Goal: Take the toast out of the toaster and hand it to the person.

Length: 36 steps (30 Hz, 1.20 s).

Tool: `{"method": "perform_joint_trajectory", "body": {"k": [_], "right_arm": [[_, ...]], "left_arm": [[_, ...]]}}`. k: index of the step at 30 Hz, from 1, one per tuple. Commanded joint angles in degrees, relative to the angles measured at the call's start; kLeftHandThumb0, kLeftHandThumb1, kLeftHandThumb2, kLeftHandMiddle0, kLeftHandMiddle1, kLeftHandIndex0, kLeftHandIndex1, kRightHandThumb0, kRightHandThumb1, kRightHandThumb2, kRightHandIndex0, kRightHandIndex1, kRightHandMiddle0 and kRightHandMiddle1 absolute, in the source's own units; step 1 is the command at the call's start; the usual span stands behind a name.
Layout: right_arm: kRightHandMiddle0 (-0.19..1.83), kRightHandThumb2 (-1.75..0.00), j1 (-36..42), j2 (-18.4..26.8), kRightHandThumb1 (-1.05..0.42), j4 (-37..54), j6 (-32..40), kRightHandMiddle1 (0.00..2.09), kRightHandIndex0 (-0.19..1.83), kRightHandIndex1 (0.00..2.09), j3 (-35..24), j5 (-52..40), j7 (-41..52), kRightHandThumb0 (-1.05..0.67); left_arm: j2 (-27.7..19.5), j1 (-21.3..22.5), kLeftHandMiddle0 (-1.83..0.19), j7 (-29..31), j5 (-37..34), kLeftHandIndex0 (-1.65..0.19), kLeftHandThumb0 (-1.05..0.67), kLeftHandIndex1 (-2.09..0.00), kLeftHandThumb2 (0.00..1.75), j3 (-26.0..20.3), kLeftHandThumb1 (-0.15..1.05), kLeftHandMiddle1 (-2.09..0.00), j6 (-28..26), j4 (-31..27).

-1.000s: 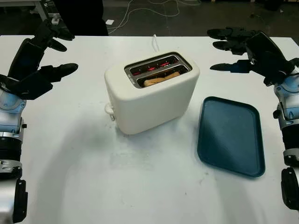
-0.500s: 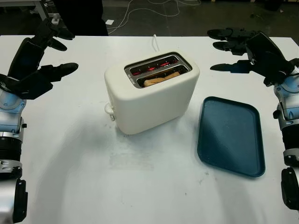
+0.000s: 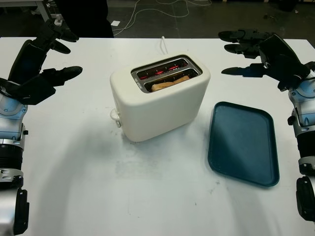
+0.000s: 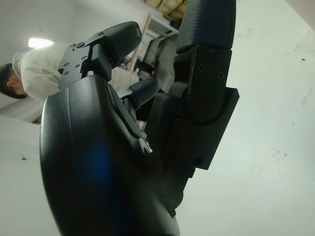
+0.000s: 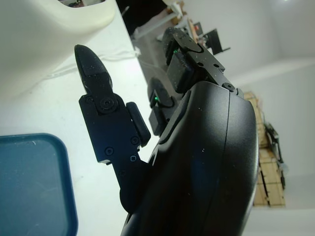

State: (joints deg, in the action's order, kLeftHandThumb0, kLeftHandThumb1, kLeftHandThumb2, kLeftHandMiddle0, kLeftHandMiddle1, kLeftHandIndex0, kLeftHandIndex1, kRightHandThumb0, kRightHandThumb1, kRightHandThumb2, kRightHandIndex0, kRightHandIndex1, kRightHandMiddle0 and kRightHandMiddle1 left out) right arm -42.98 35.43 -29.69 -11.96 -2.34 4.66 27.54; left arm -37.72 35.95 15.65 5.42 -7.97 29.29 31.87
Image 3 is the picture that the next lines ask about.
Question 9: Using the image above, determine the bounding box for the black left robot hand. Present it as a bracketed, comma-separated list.
[6, 19, 83, 88]

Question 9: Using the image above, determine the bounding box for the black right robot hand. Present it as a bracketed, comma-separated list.
[218, 28, 310, 83]

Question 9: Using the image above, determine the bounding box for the slice of toast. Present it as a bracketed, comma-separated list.
[150, 75, 190, 92]

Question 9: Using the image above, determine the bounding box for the white two-slot toaster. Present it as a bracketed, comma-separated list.
[109, 54, 212, 143]

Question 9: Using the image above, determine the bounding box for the white desk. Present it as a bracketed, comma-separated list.
[0, 0, 56, 26]

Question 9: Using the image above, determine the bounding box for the teal plastic tray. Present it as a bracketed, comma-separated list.
[207, 101, 281, 189]

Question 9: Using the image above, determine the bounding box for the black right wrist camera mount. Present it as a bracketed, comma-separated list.
[277, 70, 303, 91]

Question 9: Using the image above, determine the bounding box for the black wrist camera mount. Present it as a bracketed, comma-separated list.
[3, 73, 56, 106]
[277, 70, 303, 91]

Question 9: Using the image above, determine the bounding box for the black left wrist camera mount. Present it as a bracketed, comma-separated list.
[3, 73, 56, 106]

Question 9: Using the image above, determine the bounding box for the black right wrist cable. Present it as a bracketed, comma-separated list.
[302, 64, 315, 81]

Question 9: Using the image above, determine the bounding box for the white toaster power cord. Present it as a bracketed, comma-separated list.
[159, 36, 169, 55]

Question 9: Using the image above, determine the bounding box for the long white floor cable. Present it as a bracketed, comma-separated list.
[112, 0, 213, 35]

